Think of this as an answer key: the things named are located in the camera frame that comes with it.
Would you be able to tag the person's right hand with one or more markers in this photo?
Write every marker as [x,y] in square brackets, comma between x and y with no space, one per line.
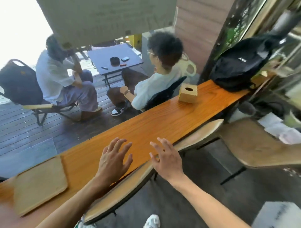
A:
[169,164]

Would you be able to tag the person's left hand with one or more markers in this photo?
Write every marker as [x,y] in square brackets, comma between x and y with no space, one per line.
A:
[110,164]

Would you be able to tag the person's right little finger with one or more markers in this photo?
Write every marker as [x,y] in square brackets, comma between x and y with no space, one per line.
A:
[177,155]

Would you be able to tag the person's right thumb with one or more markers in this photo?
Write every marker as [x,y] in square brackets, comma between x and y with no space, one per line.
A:
[154,158]

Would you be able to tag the person's left middle finger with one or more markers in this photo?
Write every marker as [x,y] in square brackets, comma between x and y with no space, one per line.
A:
[121,145]

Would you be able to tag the person's left thumb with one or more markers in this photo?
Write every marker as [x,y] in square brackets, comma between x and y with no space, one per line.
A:
[128,161]

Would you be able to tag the person's right middle finger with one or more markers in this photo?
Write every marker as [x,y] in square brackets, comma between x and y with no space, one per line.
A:
[163,143]

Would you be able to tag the person's left little finger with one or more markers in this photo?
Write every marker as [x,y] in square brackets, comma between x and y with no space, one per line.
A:
[104,151]

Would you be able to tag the person's right forearm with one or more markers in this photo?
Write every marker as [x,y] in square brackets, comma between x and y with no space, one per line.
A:
[207,204]

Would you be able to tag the person's left forearm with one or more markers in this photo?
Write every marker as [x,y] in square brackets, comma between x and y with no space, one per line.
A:
[75,204]

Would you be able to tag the curved plywood chair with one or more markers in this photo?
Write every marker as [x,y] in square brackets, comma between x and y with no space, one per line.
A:
[150,173]
[256,145]

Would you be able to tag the black folding camp chair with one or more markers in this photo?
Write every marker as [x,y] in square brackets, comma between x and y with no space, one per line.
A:
[20,84]
[162,96]

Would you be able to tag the wooden tissue box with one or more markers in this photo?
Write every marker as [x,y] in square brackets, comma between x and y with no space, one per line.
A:
[188,94]

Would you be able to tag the person's white shoe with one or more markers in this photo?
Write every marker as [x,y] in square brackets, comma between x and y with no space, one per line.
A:
[152,222]

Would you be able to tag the wooden tray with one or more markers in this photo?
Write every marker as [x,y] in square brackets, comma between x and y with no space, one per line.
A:
[40,185]

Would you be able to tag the cream plastic chair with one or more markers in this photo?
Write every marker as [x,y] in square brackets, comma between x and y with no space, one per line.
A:
[189,65]

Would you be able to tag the black round ashtray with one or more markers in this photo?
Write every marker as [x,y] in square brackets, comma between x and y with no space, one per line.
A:
[114,61]

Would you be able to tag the grey folding table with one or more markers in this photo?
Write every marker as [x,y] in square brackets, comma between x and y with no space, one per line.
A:
[110,55]

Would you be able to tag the pile of white papers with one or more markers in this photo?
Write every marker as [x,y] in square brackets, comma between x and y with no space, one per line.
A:
[277,128]

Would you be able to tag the black backpack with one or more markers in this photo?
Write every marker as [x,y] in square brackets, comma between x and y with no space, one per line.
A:
[242,63]

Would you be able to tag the white box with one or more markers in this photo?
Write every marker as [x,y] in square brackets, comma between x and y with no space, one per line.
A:
[277,216]

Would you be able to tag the beige roller blind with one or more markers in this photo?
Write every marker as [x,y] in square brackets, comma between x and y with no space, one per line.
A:
[105,18]

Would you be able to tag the yellow post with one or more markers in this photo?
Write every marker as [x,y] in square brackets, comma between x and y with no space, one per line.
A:
[136,40]

